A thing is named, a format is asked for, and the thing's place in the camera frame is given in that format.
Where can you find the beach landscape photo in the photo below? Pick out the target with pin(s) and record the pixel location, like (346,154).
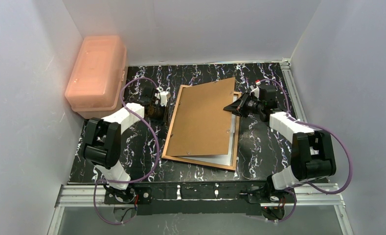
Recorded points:
(224,160)

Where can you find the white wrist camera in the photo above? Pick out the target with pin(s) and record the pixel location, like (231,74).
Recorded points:
(255,89)
(163,98)

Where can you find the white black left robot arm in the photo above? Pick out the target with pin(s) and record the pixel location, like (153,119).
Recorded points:
(101,144)

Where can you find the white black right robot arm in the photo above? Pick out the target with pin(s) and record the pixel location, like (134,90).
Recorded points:
(312,153)

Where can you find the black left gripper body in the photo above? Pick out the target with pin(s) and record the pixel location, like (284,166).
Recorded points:
(157,110)

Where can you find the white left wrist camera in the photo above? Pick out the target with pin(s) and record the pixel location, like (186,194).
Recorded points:
(163,98)

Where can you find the brown fibreboard backing board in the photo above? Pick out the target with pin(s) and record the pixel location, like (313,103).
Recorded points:
(200,125)

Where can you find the wooden picture frame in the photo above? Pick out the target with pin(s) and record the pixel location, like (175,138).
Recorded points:
(201,132)

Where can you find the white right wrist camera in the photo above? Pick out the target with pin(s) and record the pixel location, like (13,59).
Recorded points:
(255,89)

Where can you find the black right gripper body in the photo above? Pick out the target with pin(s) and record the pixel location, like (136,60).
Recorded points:
(244,105)

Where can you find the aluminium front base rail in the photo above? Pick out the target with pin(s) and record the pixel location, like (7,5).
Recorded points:
(78,196)

